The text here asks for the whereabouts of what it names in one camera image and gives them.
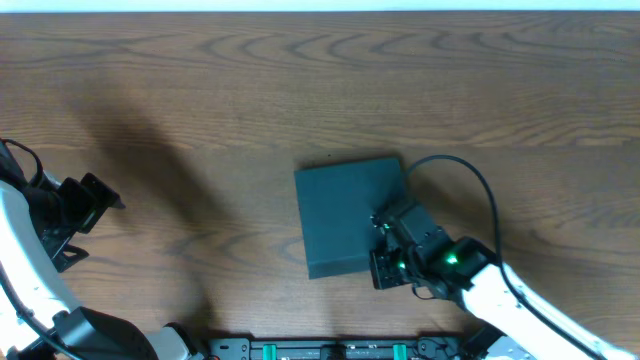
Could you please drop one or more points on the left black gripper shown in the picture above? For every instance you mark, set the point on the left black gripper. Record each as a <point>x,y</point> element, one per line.
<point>89,201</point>

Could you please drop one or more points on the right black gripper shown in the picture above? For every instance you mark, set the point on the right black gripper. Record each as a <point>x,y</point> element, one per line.
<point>381,264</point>

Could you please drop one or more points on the dark green box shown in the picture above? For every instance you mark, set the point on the dark green box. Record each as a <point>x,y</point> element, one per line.
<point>336,205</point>

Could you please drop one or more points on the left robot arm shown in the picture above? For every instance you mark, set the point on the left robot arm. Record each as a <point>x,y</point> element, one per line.
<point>40,316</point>

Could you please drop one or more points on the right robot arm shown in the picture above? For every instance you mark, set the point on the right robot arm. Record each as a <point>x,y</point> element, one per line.
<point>522,323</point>

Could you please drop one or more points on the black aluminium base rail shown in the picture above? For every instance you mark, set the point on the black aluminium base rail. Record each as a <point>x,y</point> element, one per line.
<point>422,348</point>

